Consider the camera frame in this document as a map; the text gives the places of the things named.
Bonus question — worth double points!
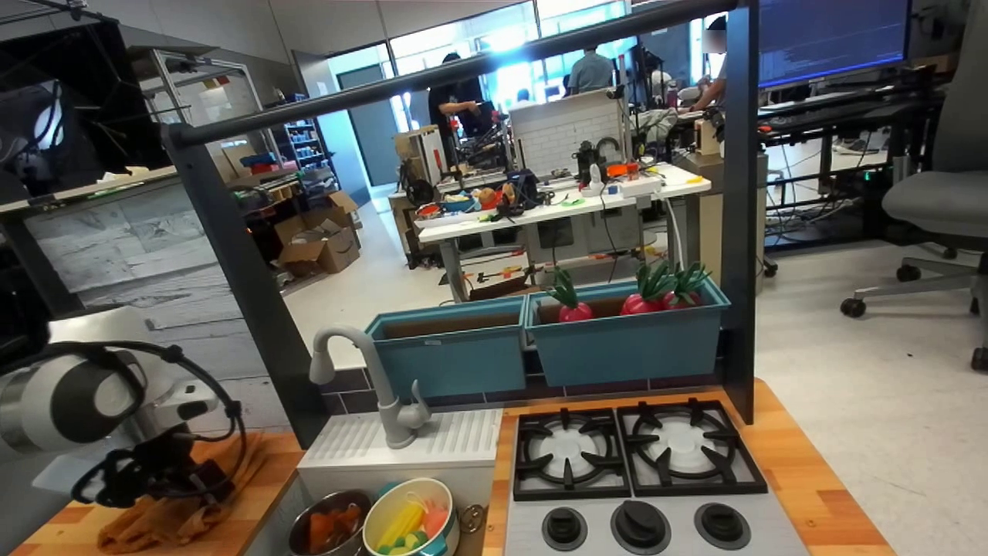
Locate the orange cloth towel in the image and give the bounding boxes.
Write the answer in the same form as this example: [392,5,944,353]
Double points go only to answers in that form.
[95,433,275,556]

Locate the pink plush carrot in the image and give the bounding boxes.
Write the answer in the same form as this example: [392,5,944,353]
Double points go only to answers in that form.
[417,499,450,540]

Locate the person in white shirt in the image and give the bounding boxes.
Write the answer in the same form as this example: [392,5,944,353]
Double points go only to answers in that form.
[699,13,729,120]

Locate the white toy sink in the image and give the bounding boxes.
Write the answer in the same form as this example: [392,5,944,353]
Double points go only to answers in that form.
[244,407,508,556]

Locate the blue computer monitor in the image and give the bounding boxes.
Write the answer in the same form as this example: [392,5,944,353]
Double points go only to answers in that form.
[758,0,914,93]

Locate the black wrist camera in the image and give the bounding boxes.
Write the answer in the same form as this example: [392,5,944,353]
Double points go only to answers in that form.
[68,449,143,511]

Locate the black desk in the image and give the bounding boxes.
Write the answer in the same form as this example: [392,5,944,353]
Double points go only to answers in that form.
[758,71,944,249]

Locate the steel pot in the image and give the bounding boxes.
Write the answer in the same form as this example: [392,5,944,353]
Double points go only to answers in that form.
[286,489,379,556]

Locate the grey office chair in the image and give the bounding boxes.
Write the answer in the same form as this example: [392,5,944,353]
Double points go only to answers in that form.
[837,0,988,373]

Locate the person in grey shirt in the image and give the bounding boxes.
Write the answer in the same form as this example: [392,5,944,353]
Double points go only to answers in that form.
[566,43,619,99]

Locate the grey toy faucet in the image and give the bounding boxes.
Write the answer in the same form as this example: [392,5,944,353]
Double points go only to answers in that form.
[307,325,431,452]

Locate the white cluttered work table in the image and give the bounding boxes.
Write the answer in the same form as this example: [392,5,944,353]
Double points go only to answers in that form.
[414,159,712,302]

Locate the white bowl teal outside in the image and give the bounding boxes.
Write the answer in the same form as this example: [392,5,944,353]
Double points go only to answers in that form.
[361,475,462,556]

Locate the green plush toy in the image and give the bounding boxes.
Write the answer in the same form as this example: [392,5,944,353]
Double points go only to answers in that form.
[379,527,426,556]

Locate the grey toy stove black grates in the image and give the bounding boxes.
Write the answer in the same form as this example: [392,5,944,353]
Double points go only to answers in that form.
[504,399,812,556]

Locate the yellow toy corn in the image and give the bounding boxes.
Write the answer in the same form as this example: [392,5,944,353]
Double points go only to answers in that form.
[379,499,426,551]

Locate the person in black clothes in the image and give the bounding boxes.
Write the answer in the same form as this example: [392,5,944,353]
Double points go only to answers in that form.
[426,53,491,174]

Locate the red radish toy green leaves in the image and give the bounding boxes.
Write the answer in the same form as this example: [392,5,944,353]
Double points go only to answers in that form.
[541,263,597,321]
[657,261,712,308]
[619,261,667,315]

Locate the black stove knob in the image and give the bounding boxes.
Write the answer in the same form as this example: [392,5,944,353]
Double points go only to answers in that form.
[541,505,590,554]
[691,500,753,551]
[609,499,673,556]

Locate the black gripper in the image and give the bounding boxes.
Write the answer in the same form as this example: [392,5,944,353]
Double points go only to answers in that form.
[103,429,242,511]

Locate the cardboard boxes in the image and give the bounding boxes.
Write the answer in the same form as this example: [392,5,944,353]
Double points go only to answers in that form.
[271,190,366,278]

